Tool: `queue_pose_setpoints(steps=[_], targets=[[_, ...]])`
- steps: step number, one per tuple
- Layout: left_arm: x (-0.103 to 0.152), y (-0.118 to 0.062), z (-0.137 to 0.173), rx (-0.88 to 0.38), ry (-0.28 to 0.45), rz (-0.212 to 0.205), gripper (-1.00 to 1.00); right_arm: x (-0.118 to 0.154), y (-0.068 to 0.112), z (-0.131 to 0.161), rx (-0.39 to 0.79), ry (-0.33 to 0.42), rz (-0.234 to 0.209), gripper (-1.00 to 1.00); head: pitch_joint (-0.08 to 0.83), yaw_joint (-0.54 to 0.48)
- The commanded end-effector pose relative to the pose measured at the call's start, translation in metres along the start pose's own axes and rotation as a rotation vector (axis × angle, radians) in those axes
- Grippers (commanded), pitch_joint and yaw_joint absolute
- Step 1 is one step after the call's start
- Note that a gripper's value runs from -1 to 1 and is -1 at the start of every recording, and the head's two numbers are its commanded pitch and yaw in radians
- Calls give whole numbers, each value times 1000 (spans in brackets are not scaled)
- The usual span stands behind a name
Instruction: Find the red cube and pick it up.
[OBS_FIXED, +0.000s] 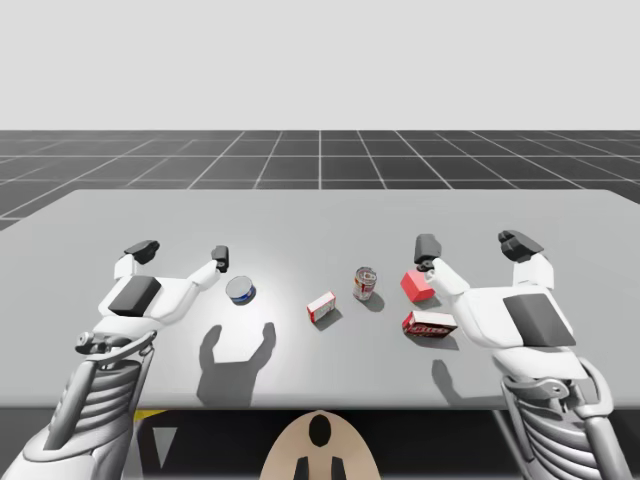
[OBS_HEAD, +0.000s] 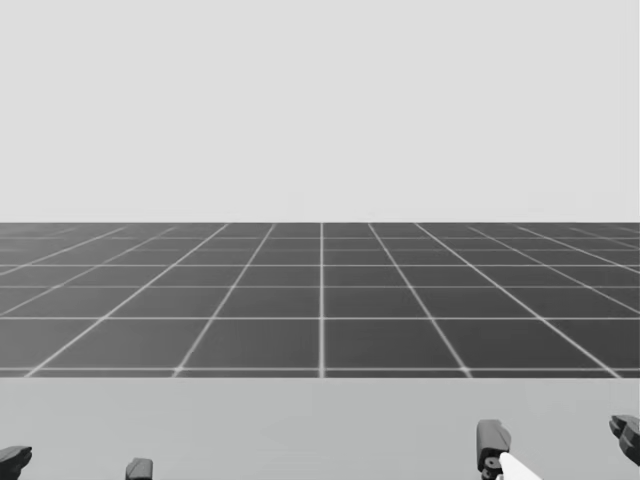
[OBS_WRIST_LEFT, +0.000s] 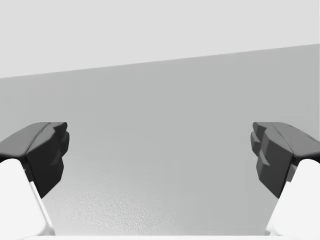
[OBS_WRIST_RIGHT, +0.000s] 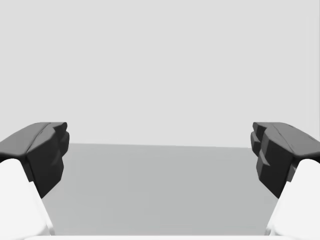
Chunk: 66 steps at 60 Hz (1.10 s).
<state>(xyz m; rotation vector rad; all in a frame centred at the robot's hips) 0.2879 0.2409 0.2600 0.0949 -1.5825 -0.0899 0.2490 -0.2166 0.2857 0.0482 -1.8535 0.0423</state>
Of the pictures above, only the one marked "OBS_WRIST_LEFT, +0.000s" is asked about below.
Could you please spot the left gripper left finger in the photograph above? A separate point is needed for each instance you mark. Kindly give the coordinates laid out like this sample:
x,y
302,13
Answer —
x,y
37,155

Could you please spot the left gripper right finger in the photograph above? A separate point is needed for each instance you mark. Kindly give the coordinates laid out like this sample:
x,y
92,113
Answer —
x,y
277,155

